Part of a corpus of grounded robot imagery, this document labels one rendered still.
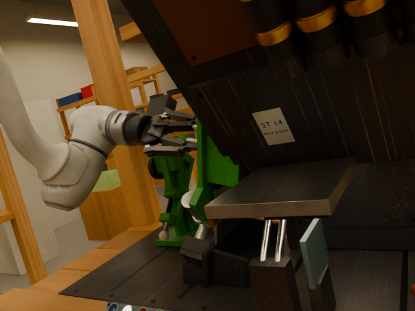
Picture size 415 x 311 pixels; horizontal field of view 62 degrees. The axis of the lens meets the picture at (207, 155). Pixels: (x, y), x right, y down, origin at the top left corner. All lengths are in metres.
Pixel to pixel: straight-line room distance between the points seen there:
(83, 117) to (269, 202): 0.63
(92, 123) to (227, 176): 0.40
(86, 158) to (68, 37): 8.96
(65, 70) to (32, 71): 0.87
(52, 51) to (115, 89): 8.08
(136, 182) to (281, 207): 0.95
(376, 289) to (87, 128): 0.70
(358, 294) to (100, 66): 1.07
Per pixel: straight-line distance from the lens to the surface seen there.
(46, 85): 8.97
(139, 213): 1.34
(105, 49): 1.33
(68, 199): 0.87
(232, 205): 0.43
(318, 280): 0.56
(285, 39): 0.41
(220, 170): 0.64
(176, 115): 0.82
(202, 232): 0.76
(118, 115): 0.87
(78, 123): 0.93
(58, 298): 0.95
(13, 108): 0.82
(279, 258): 0.55
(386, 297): 0.65
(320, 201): 0.39
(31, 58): 8.99
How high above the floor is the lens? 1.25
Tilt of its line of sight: 7 degrees down
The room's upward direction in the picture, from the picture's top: 13 degrees counter-clockwise
